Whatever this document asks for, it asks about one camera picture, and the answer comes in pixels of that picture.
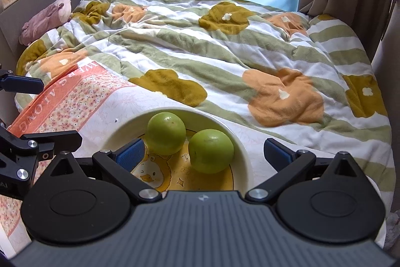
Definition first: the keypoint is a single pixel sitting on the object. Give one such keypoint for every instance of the cream bowl with duck print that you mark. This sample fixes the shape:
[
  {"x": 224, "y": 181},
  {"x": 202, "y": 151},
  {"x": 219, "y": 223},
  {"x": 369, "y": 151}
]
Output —
[{"x": 175, "y": 172}]

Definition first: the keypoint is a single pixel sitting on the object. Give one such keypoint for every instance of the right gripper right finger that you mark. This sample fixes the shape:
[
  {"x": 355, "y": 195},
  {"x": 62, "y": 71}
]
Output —
[{"x": 291, "y": 167}]

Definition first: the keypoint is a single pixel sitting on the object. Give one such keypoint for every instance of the white pink floral cloth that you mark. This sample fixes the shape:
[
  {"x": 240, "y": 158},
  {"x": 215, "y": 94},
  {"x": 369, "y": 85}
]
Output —
[{"x": 94, "y": 101}]

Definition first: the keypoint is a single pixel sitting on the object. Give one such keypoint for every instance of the green apple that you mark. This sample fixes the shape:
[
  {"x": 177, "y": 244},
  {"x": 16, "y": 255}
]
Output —
[
  {"x": 210, "y": 151},
  {"x": 165, "y": 134}
]

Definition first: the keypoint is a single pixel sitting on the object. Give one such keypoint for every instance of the striped floral duvet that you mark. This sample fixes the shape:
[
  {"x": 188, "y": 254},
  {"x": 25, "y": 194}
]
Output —
[{"x": 306, "y": 80}]

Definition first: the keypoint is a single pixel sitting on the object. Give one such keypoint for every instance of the pink plush toy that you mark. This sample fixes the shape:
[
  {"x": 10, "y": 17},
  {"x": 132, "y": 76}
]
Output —
[{"x": 53, "y": 16}]

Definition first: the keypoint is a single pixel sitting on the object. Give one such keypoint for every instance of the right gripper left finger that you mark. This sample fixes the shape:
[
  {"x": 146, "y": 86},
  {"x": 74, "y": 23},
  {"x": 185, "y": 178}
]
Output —
[{"x": 116, "y": 167}]

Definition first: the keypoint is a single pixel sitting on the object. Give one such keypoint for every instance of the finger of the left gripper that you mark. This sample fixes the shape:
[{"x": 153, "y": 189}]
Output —
[
  {"x": 9, "y": 82},
  {"x": 69, "y": 140}
]

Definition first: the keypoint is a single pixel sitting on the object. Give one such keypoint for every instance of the green apple left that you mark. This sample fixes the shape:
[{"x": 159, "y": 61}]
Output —
[{"x": 165, "y": 134}]

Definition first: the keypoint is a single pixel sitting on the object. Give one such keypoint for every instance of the green apple right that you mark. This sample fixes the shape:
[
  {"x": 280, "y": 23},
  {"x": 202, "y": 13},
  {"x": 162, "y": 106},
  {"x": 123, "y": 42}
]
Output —
[{"x": 210, "y": 151}]

